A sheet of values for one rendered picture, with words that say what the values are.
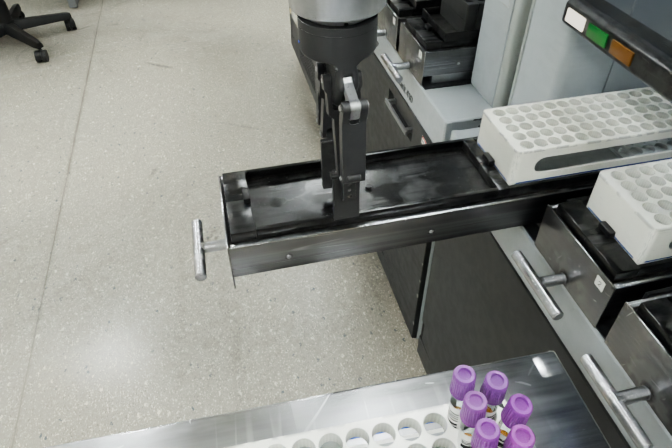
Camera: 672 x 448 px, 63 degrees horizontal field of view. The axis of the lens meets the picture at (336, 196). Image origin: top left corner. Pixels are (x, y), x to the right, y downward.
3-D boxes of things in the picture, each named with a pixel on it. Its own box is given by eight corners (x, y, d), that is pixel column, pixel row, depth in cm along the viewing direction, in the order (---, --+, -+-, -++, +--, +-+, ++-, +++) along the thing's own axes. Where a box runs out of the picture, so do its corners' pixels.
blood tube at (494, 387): (458, 452, 42) (480, 383, 35) (466, 435, 43) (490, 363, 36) (477, 464, 42) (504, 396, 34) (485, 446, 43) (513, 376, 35)
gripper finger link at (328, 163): (321, 142, 63) (319, 139, 64) (323, 189, 68) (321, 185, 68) (346, 139, 64) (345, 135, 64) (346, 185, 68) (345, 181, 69)
